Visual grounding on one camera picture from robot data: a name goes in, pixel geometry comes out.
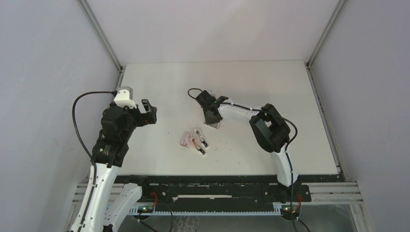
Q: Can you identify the white stapler base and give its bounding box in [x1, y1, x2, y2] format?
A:
[194, 129, 209, 148]

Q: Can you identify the red white staple box sleeve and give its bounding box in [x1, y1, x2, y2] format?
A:
[180, 132, 192, 147]

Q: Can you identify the pink stapler top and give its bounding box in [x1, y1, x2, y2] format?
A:
[191, 138, 206, 155]

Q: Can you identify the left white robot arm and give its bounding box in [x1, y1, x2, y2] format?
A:
[70, 99, 157, 232]

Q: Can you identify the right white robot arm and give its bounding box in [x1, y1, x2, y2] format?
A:
[187, 88, 299, 201]

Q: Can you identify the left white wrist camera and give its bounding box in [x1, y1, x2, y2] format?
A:
[114, 87, 137, 109]

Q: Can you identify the right black camera cable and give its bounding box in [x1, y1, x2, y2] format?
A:
[187, 88, 300, 232]

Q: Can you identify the black camera cable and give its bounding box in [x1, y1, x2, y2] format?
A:
[187, 88, 300, 232]
[72, 91, 117, 225]

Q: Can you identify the left black camera cable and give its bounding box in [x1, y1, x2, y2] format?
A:
[72, 91, 117, 225]

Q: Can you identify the black front mounting rail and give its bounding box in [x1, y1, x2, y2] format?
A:
[115, 175, 312, 213]

